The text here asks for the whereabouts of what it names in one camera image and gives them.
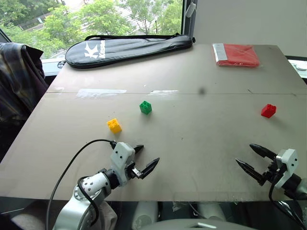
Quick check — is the red packet in plastic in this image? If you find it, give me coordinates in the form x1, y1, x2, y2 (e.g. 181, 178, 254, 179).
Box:
212, 43, 260, 68

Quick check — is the white tray with round disc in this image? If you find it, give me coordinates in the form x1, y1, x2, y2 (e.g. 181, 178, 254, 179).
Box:
287, 59, 307, 79

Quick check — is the red toy brick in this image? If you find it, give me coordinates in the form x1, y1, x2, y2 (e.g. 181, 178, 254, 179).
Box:
260, 103, 277, 118

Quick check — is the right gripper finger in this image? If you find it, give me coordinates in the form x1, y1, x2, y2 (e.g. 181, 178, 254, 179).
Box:
235, 158, 265, 186
249, 143, 277, 159

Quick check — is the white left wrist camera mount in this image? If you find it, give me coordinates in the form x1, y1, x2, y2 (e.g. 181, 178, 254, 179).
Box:
110, 142, 136, 186

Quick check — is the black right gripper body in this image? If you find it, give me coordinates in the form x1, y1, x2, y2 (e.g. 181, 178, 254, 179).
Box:
262, 160, 287, 186

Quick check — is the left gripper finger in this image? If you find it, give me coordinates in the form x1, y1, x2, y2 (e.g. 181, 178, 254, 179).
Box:
139, 157, 161, 180
133, 144, 145, 160

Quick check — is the beige cloth bundle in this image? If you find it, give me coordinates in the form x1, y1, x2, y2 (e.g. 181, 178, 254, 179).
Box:
94, 200, 118, 230

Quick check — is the white cylinder under table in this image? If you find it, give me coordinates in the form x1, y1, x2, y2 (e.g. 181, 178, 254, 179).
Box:
133, 202, 159, 230
198, 203, 226, 221

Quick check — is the black window frame post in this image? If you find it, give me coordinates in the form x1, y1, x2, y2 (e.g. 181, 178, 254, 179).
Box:
180, 0, 195, 39

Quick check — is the plaid jacket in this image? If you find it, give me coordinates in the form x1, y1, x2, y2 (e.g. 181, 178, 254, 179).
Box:
0, 42, 49, 123

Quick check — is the long clear tape strip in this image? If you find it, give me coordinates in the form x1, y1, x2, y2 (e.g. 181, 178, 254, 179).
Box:
77, 88, 127, 98

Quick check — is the short clear tape strip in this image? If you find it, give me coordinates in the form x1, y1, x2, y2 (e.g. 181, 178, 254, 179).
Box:
149, 90, 179, 95

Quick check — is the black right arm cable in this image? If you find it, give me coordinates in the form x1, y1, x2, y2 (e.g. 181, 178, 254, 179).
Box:
268, 178, 307, 230

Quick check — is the green toy brick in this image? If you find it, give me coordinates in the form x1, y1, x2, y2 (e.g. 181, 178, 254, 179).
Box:
139, 100, 153, 115

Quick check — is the grey robot torso top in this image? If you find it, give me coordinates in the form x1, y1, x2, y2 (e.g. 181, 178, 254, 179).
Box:
143, 220, 259, 230

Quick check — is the white hanging window handle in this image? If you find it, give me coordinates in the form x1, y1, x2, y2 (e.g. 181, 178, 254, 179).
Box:
186, 0, 199, 18

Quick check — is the yellow toy brick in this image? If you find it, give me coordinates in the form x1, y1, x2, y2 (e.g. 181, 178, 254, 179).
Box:
106, 118, 122, 134

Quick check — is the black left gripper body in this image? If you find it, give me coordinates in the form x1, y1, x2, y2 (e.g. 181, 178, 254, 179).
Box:
124, 162, 142, 180

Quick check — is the black racket bag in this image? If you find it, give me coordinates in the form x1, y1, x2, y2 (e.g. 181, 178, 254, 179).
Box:
64, 34, 195, 69

